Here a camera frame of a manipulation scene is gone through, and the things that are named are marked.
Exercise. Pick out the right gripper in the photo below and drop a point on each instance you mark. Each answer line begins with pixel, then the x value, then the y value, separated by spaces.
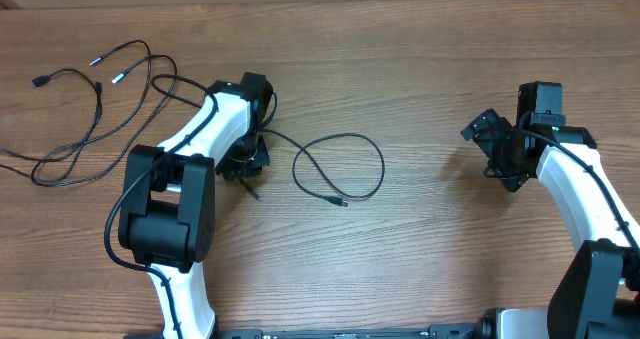
pixel 499 125

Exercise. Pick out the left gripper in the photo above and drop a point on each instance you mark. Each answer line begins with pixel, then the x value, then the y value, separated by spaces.
pixel 230 169

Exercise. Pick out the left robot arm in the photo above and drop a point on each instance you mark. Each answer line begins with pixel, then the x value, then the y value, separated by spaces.
pixel 166 214

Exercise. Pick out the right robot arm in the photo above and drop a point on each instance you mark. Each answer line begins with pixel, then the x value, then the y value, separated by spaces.
pixel 565 160

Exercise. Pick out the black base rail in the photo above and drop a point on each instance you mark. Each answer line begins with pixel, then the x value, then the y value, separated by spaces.
pixel 350 334

